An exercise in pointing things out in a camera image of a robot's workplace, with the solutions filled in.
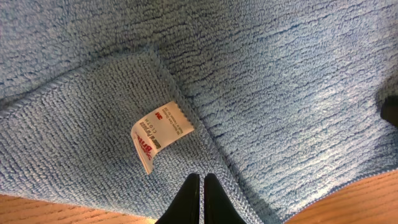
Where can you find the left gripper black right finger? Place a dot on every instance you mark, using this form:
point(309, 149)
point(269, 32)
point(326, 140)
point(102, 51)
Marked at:
point(218, 208)

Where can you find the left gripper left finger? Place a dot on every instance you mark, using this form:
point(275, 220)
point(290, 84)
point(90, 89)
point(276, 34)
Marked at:
point(185, 207)

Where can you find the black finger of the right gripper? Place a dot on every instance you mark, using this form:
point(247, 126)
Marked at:
point(389, 110)

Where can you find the blue microfiber cloth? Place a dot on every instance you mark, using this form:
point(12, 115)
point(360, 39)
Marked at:
point(111, 104)

